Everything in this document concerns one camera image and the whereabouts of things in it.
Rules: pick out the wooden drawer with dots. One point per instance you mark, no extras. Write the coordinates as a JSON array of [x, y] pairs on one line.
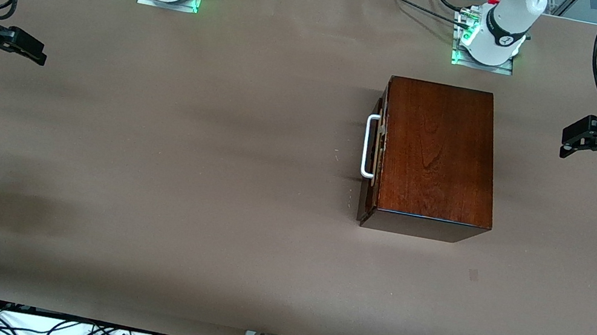
[[364, 200]]

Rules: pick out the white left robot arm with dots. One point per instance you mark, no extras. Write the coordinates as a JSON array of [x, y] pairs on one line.
[[507, 26]]

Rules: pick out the dark brown wooden cabinet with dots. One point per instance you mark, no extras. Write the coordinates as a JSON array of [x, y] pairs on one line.
[[436, 155]]

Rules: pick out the brown paper table cover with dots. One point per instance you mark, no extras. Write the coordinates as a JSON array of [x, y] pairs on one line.
[[181, 171]]

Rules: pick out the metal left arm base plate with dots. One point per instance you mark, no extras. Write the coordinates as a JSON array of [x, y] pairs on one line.
[[482, 66]]

